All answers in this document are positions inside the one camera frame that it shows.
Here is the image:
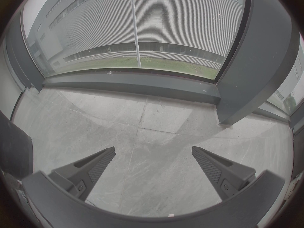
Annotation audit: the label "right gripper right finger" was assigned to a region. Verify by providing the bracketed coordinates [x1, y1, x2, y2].
[191, 146, 256, 202]

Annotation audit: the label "dark grey round chair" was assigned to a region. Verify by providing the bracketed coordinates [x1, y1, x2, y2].
[0, 111, 33, 179]

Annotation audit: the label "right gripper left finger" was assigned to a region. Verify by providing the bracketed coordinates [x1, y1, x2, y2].
[48, 147, 116, 202]

